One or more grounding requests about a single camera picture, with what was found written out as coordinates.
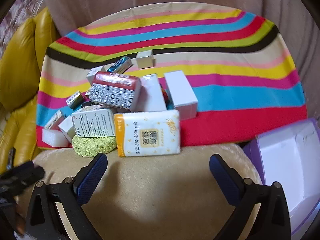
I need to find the small gold foil box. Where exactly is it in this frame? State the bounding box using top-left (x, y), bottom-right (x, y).
top-left (66, 92), bottom-right (88, 110)

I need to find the rainbow striped cloth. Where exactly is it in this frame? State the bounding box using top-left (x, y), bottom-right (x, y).
top-left (36, 2), bottom-right (308, 150)

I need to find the blue foil box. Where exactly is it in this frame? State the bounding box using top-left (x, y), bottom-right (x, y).
top-left (107, 57), bottom-right (133, 74)

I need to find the small plain white box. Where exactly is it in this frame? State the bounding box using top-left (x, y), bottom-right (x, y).
top-left (136, 50), bottom-right (153, 70)

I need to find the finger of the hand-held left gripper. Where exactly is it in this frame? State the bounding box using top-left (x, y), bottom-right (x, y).
top-left (0, 161), bottom-right (46, 198)

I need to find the white and orange tissue pack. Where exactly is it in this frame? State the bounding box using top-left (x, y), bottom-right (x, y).
top-left (114, 109), bottom-right (181, 157)

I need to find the plain white tissue pack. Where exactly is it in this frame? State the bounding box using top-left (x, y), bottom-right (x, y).
top-left (135, 74), bottom-right (167, 113)

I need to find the red and white tissue pack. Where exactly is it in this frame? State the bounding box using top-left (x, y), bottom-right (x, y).
top-left (89, 71), bottom-right (142, 112)

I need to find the white box with text panel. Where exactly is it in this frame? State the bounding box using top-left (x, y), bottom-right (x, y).
top-left (71, 105), bottom-right (117, 138)

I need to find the yellow leather sofa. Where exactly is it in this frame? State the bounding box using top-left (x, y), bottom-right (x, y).
top-left (0, 6), bottom-right (60, 175)

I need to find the yellow-green sponge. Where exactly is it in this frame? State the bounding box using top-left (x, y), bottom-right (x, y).
top-left (72, 134), bottom-right (118, 158)

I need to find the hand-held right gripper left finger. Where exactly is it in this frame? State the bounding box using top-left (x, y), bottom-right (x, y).
top-left (25, 152), bottom-right (108, 240)

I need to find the flat white box gold print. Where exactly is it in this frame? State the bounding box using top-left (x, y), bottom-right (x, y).
top-left (44, 110), bottom-right (66, 130)

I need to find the white foam block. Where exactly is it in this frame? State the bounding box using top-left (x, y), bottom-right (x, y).
top-left (42, 128), bottom-right (70, 148)

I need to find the patterned lace curtain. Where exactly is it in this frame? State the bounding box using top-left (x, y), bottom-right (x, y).
top-left (0, 0), bottom-right (48, 63)

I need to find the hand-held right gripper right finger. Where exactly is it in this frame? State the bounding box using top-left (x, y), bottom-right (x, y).
top-left (209, 154), bottom-right (292, 240)

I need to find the purple and white box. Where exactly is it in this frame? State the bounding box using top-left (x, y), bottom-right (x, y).
top-left (242, 117), bottom-right (320, 240)

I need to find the tall white box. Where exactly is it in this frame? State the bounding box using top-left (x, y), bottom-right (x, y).
top-left (164, 70), bottom-right (198, 121)

